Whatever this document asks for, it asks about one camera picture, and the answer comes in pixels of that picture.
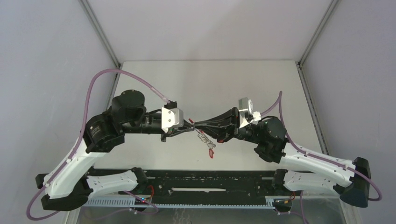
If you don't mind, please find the red grey keyring holder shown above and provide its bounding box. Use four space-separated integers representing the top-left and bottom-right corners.
193 127 216 150

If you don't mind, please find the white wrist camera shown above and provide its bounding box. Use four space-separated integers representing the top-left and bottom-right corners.
238 97 262 128
161 107 184 133

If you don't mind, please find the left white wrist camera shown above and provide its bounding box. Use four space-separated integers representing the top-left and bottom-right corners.
161 107 184 133

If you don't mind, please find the right circuit board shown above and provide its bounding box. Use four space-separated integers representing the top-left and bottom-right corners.
273 200 291 207

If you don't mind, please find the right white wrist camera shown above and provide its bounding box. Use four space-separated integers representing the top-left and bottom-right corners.
238 97 262 128

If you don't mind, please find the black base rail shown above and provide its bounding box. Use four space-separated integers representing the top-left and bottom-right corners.
92 168 303 205

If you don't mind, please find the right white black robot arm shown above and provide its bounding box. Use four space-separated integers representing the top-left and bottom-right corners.
193 107 371 208

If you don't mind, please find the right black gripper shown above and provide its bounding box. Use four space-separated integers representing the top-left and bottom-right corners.
193 108 262 146

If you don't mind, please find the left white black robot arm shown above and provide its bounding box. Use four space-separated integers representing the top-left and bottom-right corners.
36 90 192 211

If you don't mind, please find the left circuit board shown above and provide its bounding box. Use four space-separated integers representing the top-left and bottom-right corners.
134 198 151 206

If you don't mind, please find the red tag key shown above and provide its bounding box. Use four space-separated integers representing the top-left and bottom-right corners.
209 148 214 159

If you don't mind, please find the circuit board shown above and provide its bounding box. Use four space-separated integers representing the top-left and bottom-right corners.
134 198 151 206
273 200 291 207

